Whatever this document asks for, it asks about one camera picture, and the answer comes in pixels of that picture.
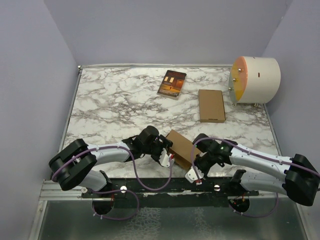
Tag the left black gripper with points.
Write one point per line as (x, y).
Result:
(166, 144)

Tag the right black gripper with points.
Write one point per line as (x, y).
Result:
(204, 172)

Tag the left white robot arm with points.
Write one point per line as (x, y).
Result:
(73, 166)

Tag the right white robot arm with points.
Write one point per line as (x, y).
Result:
(294, 177)

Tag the folded brown cardboard box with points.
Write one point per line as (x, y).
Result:
(211, 106)

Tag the dark paperback book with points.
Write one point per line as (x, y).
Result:
(172, 84)

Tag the round pastel drawer cabinet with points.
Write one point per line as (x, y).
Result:
(254, 80)

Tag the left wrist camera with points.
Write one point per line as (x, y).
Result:
(166, 158)

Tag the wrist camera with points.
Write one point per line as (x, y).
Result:
(166, 158)
(194, 175)

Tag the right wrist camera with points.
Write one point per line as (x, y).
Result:
(194, 175)

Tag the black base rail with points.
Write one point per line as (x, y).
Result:
(178, 192)

